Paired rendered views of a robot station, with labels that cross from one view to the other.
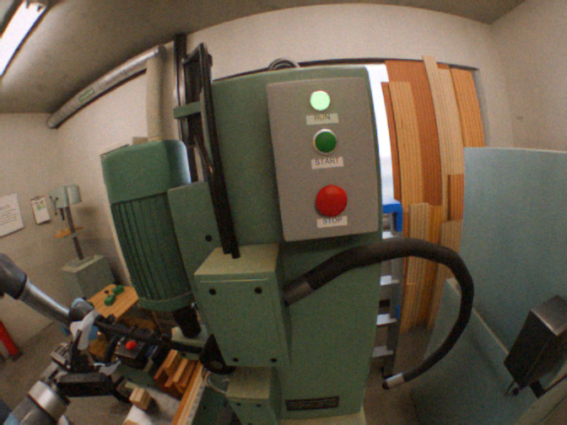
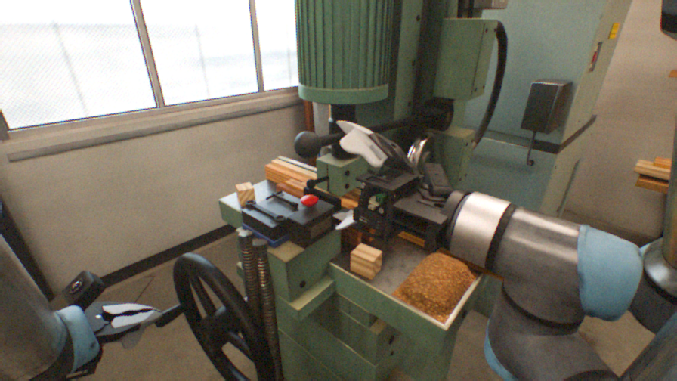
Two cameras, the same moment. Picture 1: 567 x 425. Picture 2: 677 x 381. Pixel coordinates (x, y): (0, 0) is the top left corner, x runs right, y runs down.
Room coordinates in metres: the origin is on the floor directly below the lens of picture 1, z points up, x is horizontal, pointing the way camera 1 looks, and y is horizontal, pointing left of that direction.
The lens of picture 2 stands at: (0.03, 0.80, 1.29)
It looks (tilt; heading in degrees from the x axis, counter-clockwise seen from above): 27 degrees down; 306
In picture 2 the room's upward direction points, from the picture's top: straight up
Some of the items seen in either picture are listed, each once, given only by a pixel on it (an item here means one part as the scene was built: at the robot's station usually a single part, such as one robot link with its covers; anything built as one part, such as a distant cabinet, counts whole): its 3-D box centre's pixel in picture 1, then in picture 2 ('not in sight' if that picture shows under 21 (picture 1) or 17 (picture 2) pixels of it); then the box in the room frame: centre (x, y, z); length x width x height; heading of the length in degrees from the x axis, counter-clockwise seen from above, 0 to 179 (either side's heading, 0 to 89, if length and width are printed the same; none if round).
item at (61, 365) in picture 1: (67, 373); (409, 205); (0.16, 0.47, 1.09); 0.12 x 0.09 x 0.08; 176
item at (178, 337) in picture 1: (204, 345); (348, 171); (0.41, 0.24, 0.99); 0.14 x 0.07 x 0.09; 86
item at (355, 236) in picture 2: (177, 355); (315, 212); (0.42, 0.35, 0.93); 0.24 x 0.01 x 0.06; 176
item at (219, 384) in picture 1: (231, 380); (422, 159); (0.28, 0.14, 1.02); 0.12 x 0.03 x 0.12; 86
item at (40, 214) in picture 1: (40, 208); not in sight; (1.79, 3.05, 1.42); 0.23 x 0.06 x 0.34; 171
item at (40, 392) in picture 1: (49, 400); (476, 230); (0.08, 0.47, 1.09); 0.08 x 0.05 x 0.08; 86
